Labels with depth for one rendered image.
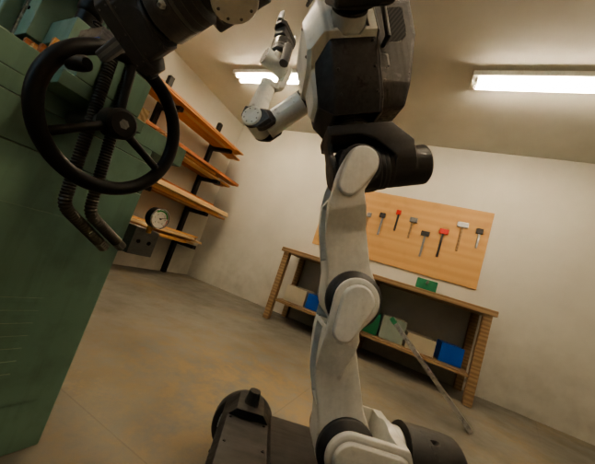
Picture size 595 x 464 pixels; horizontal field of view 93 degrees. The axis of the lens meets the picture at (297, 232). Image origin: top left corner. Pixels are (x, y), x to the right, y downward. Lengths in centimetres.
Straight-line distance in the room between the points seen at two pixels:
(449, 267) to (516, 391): 133
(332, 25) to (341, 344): 77
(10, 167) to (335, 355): 80
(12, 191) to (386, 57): 92
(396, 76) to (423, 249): 301
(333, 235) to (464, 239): 314
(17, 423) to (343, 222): 94
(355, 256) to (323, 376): 30
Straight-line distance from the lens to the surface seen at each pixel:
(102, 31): 83
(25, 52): 85
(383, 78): 86
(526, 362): 386
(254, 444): 91
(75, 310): 97
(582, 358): 400
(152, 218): 91
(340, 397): 80
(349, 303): 69
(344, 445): 80
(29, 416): 109
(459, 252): 376
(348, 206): 72
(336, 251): 73
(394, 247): 373
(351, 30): 86
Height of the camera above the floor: 65
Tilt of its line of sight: 7 degrees up
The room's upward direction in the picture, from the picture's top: 18 degrees clockwise
